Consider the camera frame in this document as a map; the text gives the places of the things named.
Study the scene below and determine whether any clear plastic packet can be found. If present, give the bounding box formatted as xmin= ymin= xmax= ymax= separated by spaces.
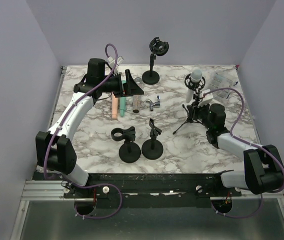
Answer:
xmin=208 ymin=71 xmax=233 ymax=103

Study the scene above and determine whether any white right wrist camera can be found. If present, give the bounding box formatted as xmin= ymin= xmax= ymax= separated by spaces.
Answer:
xmin=198 ymin=89 xmax=213 ymax=107

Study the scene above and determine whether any black mounting rail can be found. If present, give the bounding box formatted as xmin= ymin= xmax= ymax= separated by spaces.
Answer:
xmin=24 ymin=172 xmax=284 ymax=208

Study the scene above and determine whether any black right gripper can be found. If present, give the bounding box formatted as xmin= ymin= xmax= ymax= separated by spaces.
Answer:
xmin=187 ymin=99 xmax=213 ymax=130

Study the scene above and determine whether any glitter microphone silver mesh head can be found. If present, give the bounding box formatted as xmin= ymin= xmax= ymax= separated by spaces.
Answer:
xmin=132 ymin=77 xmax=142 ymax=114

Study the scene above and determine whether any black clip microphone stand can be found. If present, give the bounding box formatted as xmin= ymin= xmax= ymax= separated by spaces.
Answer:
xmin=142 ymin=118 xmax=164 ymax=160

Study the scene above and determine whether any chrome metal pipe fitting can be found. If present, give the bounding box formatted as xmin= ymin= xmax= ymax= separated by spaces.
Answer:
xmin=145 ymin=95 xmax=160 ymax=112

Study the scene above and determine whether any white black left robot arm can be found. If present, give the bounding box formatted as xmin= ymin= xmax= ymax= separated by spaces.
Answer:
xmin=36 ymin=56 xmax=144 ymax=198

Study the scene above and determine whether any black ring-clip microphone stand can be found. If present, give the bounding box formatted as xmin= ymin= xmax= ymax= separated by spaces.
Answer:
xmin=111 ymin=126 xmax=141 ymax=164

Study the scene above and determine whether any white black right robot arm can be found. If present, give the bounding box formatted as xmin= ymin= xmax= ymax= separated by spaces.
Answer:
xmin=186 ymin=102 xmax=284 ymax=196

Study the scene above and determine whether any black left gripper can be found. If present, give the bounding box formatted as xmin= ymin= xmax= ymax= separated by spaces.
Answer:
xmin=100 ymin=69 xmax=144 ymax=98

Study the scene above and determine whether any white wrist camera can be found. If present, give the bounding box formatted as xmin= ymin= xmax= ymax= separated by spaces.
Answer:
xmin=198 ymin=89 xmax=213 ymax=107
xmin=106 ymin=56 xmax=124 ymax=75

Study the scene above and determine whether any black shock mount tripod stand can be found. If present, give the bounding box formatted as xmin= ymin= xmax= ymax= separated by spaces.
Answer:
xmin=172 ymin=72 xmax=206 ymax=136

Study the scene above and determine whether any pink microphone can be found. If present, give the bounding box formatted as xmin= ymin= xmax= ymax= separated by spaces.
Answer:
xmin=111 ymin=94 xmax=118 ymax=120

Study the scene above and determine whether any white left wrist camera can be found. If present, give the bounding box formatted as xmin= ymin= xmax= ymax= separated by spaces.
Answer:
xmin=106 ymin=56 xmax=124 ymax=75

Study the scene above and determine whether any black shock mount round-base stand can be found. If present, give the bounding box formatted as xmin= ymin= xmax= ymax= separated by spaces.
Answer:
xmin=141 ymin=36 xmax=170 ymax=86

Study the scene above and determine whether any mint green microphone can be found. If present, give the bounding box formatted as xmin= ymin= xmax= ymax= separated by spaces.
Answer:
xmin=119 ymin=79 xmax=127 ymax=118

